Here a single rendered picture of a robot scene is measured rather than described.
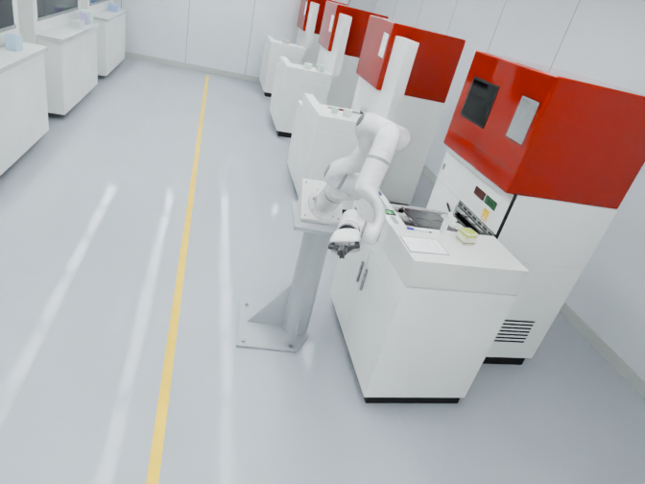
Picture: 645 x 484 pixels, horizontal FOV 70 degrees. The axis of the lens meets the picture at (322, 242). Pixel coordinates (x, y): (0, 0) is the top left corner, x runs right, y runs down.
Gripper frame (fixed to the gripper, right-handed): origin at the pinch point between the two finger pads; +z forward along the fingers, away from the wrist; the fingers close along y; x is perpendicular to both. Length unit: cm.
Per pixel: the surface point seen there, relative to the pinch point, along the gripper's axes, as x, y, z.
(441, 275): -41, -36, -64
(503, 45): 49, -128, -444
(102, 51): 96, 426, -548
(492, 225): -37, -67, -117
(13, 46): 92, 310, -246
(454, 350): -92, -43, -75
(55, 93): 48, 361, -342
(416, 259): -31, -24, -59
